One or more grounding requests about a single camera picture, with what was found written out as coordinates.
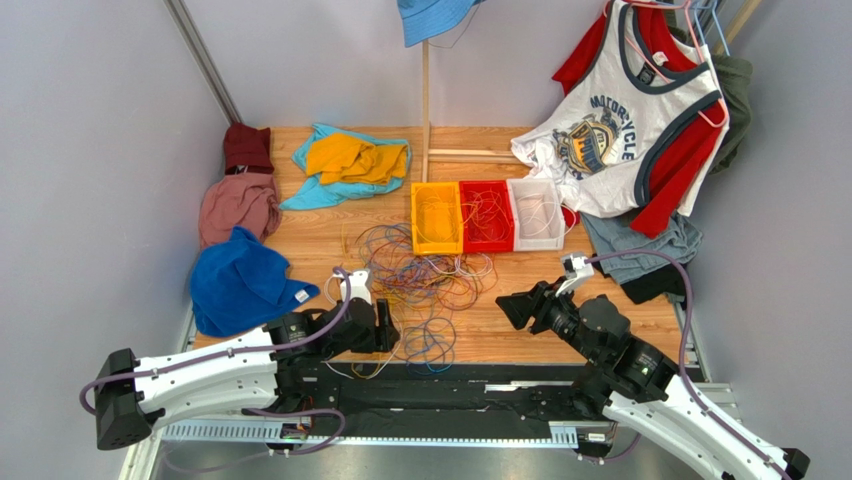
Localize white plastic bin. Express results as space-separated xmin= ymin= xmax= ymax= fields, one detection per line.
xmin=506 ymin=179 xmax=566 ymax=252

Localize white motorcycle tank top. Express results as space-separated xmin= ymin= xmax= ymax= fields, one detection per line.
xmin=511 ymin=0 xmax=731 ymax=220

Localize cyan shirt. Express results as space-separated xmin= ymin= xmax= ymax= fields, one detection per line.
xmin=280 ymin=123 xmax=412 ymax=211

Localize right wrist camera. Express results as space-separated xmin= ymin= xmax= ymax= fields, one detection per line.
xmin=556 ymin=252 xmax=595 ymax=296

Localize blue cloth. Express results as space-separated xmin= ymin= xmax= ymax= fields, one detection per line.
xmin=189 ymin=226 xmax=320 ymax=338

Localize wooden stand pole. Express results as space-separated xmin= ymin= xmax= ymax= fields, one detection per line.
xmin=420 ymin=41 xmax=514 ymax=182

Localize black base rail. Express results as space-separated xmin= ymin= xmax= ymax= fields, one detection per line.
xmin=266 ymin=363 xmax=607 ymax=441

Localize yellow plastic bin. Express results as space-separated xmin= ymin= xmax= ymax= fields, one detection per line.
xmin=410 ymin=182 xmax=463 ymax=256

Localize olive green garment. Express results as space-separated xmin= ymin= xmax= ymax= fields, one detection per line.
xmin=653 ymin=27 xmax=753 ymax=175

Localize white cable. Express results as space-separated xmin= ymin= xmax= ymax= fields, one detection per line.
xmin=515 ymin=192 xmax=579 ymax=241

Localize pink cloth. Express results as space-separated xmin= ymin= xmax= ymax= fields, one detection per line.
xmin=198 ymin=172 xmax=281 ymax=249

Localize grey denim shorts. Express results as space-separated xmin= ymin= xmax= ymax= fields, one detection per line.
xmin=580 ymin=212 xmax=704 ymax=285

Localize pink clothes hanger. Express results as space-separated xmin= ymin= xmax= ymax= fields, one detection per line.
xmin=604 ymin=1 xmax=730 ymax=131

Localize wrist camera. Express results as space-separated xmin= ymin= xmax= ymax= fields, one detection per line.
xmin=556 ymin=252 xmax=595 ymax=296
xmin=332 ymin=268 xmax=373 ymax=304

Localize yellow cable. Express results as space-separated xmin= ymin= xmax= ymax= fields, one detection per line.
xmin=415 ymin=186 xmax=461 ymax=248

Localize red plastic bin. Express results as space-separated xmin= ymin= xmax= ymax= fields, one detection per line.
xmin=459 ymin=180 xmax=515 ymax=253

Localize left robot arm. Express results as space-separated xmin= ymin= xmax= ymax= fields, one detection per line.
xmin=84 ymin=298 xmax=401 ymax=451

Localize maroon cloth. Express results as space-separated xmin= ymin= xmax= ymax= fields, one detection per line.
xmin=223 ymin=122 xmax=275 ymax=175

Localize blue bucket hat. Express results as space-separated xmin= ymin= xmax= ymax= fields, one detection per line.
xmin=396 ymin=0 xmax=481 ymax=48

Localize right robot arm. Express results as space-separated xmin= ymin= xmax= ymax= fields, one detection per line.
xmin=495 ymin=282 xmax=810 ymax=479

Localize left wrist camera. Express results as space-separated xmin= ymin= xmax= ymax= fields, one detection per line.
xmin=332 ymin=268 xmax=373 ymax=304

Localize mustard yellow shirt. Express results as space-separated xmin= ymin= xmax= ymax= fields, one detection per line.
xmin=305 ymin=133 xmax=408 ymax=186

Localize red cable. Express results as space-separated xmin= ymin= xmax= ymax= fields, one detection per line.
xmin=464 ymin=186 xmax=514 ymax=244

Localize coloured cable pile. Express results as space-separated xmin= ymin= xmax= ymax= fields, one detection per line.
xmin=322 ymin=222 xmax=499 ymax=381

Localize aluminium corner profile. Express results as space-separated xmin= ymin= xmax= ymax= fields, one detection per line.
xmin=164 ymin=0 xmax=243 ymax=124

